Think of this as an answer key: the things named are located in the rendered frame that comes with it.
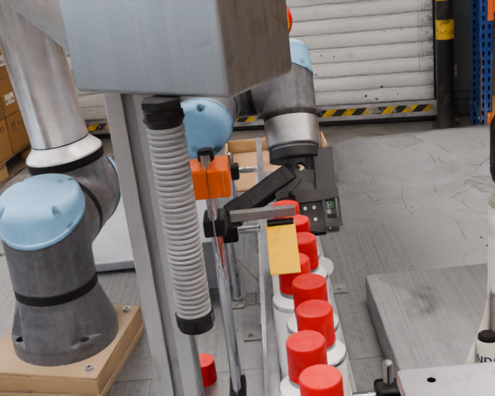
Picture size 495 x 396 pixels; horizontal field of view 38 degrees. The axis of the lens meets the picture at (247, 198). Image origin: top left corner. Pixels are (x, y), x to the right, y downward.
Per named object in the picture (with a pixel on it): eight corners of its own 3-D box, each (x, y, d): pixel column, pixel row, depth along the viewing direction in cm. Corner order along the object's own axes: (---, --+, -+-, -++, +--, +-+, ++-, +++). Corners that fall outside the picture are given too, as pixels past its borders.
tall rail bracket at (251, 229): (273, 301, 118) (262, 207, 112) (229, 306, 118) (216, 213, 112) (272, 291, 121) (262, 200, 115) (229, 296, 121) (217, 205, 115)
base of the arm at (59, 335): (100, 366, 98) (89, 303, 94) (-4, 366, 100) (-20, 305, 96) (130, 307, 112) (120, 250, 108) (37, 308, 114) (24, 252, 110)
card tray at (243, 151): (335, 181, 167) (335, 165, 166) (225, 193, 168) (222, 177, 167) (323, 144, 195) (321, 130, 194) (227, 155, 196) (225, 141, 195)
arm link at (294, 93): (254, 60, 107) (312, 50, 105) (262, 131, 105) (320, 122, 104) (245, 41, 99) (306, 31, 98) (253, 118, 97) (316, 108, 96)
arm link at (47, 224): (-4, 299, 97) (-27, 207, 92) (33, 253, 109) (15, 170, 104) (82, 298, 96) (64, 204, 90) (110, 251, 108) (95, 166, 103)
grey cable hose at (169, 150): (215, 335, 63) (181, 100, 56) (175, 339, 63) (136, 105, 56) (216, 315, 66) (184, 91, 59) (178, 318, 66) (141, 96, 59)
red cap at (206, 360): (220, 373, 100) (218, 353, 99) (211, 388, 97) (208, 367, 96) (198, 371, 101) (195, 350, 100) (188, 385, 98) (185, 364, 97)
